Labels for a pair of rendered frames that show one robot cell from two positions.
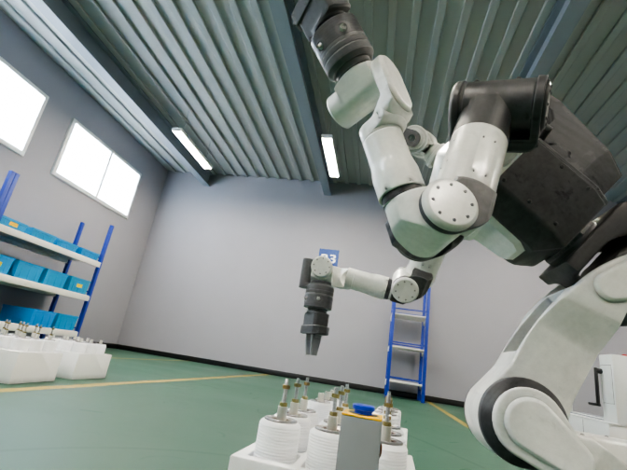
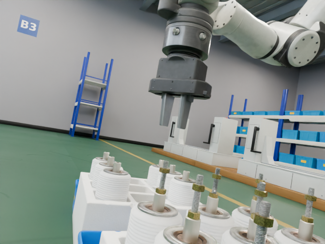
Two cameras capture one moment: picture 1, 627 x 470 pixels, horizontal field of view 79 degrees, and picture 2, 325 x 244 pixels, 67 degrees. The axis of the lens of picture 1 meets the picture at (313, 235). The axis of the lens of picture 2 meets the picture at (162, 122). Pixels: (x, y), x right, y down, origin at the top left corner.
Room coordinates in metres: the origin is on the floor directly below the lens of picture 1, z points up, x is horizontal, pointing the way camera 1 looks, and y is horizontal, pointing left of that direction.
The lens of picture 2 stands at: (0.84, 0.24, 0.39)
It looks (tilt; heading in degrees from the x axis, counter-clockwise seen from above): 3 degrees up; 323
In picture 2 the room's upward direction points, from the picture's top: 10 degrees clockwise
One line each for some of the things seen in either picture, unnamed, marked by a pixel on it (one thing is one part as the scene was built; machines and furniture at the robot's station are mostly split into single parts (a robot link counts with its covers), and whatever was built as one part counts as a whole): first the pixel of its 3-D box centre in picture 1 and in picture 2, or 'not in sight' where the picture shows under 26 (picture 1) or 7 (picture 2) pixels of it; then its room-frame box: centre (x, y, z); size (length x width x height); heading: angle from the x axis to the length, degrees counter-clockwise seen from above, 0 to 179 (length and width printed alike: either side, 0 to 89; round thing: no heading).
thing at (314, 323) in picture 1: (315, 314); (182, 63); (1.19, -0.05, 0.52); 0.13 x 0.10 x 0.12; 22
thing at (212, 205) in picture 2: not in sight; (212, 205); (1.16, -0.16, 0.26); 0.02 x 0.02 x 0.03
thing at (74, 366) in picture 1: (70, 362); not in sight; (3.17, 1.69, 0.09); 0.39 x 0.39 x 0.18; 82
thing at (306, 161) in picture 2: not in sight; (310, 162); (3.06, -5.45, 0.36); 0.50 x 0.38 x 0.21; 79
